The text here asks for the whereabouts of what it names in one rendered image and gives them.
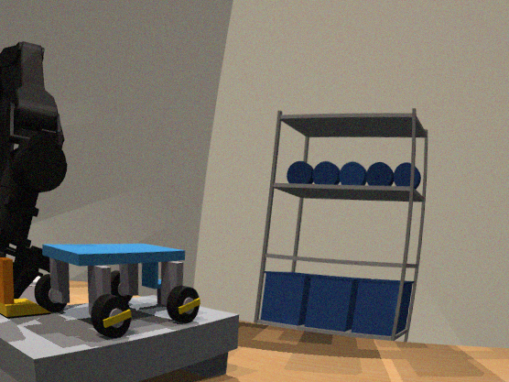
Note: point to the grey ramp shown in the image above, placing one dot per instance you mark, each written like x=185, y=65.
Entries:
x=65, y=347

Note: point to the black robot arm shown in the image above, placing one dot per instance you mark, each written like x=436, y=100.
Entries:
x=28, y=117

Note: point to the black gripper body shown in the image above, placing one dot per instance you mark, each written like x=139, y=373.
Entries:
x=16, y=212

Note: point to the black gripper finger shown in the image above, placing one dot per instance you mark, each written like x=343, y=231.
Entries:
x=23, y=277

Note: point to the small blue trolley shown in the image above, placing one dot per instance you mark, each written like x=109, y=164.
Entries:
x=110, y=292

